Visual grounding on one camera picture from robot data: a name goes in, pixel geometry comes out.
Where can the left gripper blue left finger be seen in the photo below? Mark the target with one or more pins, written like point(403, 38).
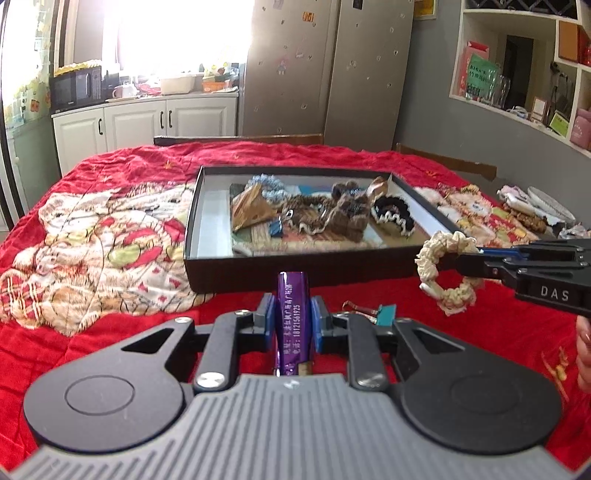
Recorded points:
point(264, 323)

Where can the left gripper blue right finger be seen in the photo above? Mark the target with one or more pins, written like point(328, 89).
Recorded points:
point(321, 323)

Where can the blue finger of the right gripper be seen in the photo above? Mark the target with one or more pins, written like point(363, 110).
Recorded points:
point(512, 252)
point(481, 266)

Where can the cream crochet scrunchie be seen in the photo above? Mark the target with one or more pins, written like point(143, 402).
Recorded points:
point(453, 292)

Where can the teal binder clip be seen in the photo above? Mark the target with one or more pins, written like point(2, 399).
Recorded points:
point(384, 315)

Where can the black white frilled scrunchie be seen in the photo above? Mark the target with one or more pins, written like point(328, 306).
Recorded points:
point(392, 215)

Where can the brown knitted bow clip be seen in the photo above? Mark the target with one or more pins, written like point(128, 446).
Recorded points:
point(350, 217)

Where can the dark brown crochet scrunchie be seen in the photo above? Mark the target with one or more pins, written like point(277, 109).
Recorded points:
point(307, 213)

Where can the tan triangular snack packet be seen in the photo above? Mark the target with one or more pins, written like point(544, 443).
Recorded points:
point(250, 208)

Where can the brown fuzzy hair clip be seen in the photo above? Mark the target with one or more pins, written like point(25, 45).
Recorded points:
point(348, 188)

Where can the light blue crochet scrunchie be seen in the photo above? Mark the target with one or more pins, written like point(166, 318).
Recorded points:
point(273, 190)

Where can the person's right hand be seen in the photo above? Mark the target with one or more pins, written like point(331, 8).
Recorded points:
point(583, 348)

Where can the items on bedside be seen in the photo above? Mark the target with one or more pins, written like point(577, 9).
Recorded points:
point(541, 213)

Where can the black shallow cardboard box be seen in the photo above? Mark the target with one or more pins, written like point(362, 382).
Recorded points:
point(218, 260)

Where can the silver refrigerator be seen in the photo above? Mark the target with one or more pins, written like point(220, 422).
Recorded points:
point(333, 68)

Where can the beige plastic basket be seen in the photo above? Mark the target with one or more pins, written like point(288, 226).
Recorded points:
point(177, 85)

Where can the white kitchen cabinets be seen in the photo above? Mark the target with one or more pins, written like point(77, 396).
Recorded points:
point(89, 131)

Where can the black microwave oven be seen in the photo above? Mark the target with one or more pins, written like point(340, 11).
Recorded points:
point(76, 89)

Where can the wall shelf with items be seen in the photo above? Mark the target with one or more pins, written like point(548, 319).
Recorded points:
point(525, 62)

